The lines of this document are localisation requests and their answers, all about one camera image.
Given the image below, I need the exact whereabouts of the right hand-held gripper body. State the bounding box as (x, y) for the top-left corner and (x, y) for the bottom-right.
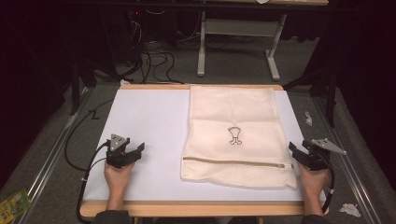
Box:
(298, 137), (347, 172)

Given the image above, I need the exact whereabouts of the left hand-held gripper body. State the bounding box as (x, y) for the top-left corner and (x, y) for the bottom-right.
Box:
(106, 133), (139, 170)

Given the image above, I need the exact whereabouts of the cream mesh laundry bag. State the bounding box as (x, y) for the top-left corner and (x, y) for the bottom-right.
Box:
(179, 85), (299, 190)

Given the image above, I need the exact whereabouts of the person's left hand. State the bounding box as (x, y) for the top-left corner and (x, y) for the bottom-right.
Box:
(104, 160), (136, 196)

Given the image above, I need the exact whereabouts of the person's right hand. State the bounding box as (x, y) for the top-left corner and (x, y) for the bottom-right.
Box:
(298, 164), (331, 200)

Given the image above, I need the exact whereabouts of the large crumpled white paper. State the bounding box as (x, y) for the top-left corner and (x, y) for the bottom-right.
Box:
(338, 203), (362, 218)

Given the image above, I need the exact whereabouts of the black metal stand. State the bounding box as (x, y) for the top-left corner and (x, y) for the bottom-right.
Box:
(282, 66), (340, 129)
(68, 57), (98, 117)

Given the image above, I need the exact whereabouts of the green printed packet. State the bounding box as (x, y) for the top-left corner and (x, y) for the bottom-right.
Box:
(0, 189), (33, 224)

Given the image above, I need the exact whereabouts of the metal floor rail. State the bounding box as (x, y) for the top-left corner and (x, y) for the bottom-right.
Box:
(312, 96), (376, 224)
(12, 87), (94, 224)

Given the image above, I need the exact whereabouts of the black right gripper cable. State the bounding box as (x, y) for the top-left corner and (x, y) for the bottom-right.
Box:
(320, 152), (336, 214)

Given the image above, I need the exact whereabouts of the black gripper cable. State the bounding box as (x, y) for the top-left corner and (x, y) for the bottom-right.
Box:
(320, 152), (336, 214)
(76, 140), (110, 224)

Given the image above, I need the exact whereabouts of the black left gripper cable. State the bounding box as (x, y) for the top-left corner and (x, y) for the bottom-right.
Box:
(76, 140), (110, 224)

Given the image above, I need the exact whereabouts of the black floor cable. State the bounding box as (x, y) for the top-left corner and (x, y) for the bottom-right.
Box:
(64, 98), (116, 173)

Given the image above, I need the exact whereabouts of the tangle of black cables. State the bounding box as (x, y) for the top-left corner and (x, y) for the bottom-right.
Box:
(129, 18), (202, 86)

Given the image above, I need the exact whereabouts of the white desk frame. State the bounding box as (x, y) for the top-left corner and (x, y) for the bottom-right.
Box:
(196, 10), (288, 82)

